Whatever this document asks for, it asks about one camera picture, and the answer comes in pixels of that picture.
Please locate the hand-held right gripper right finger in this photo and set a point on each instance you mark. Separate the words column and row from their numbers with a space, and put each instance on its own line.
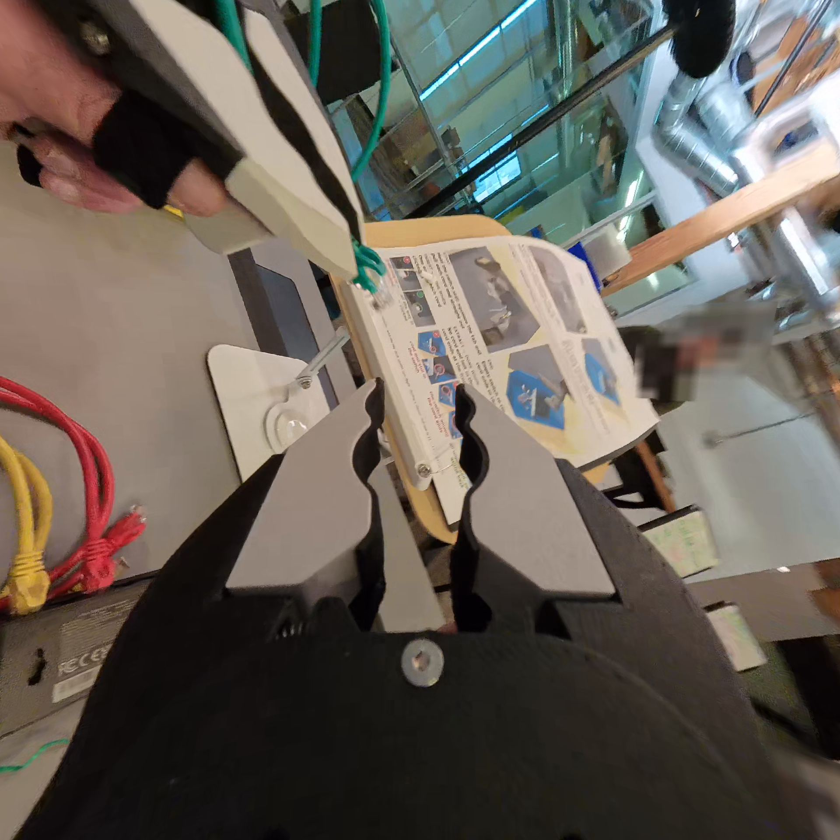
column 531, row 518

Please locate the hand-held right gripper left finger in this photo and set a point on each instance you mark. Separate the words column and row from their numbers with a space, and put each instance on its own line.
column 308, row 512

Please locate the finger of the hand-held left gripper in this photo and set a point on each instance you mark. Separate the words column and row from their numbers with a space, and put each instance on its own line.
column 289, row 85
column 216, row 111

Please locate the person's left hand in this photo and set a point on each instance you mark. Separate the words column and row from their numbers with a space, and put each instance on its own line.
column 39, row 65

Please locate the instruction sheet on stand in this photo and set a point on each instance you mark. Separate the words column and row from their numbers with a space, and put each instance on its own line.
column 420, row 226

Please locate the printed instruction sheet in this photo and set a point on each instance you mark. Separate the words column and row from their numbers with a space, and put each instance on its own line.
column 525, row 308

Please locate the black fuzzy microphone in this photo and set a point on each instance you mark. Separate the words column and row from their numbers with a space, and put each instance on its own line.
column 699, row 33

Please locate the black network switch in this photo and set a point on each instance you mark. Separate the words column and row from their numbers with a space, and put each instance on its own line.
column 59, row 630

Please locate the silver air duct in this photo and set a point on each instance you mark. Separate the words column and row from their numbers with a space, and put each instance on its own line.
column 709, row 151

